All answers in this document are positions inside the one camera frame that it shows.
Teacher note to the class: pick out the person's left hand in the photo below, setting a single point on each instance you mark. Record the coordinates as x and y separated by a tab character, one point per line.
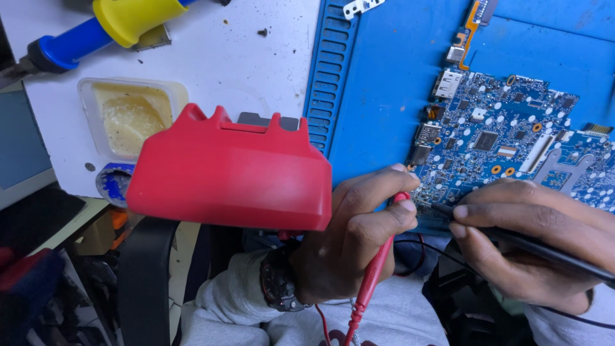
346	240

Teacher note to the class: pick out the person's right hand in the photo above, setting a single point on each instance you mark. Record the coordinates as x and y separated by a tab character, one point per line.
538	240

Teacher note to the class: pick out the black multimeter probe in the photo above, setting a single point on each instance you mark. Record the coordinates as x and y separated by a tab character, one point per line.
538	247

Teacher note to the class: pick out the red multimeter probe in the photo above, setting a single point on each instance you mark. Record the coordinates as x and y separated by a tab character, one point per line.
372	274

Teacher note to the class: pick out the black wrist watch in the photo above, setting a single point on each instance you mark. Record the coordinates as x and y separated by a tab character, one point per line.
278	278

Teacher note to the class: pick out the blue laptop motherboard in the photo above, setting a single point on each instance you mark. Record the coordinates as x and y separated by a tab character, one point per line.
509	139

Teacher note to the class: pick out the red multimeter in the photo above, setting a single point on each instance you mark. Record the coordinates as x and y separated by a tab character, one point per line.
230	175

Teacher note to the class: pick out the blue silicone work mat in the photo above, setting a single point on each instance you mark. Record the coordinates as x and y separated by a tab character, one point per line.
432	81

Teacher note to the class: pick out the black chair armrest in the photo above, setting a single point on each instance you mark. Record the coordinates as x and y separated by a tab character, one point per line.
144	283

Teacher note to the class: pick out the clear tub of flux paste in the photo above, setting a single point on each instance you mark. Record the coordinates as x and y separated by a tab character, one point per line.
127	117

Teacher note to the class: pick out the blue yellow soldering iron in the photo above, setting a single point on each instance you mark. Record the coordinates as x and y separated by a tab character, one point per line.
96	33

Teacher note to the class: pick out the grey monitor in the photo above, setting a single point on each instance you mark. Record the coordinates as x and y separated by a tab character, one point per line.
21	144

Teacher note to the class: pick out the small silver metal bracket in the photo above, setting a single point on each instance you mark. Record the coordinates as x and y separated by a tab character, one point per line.
363	6

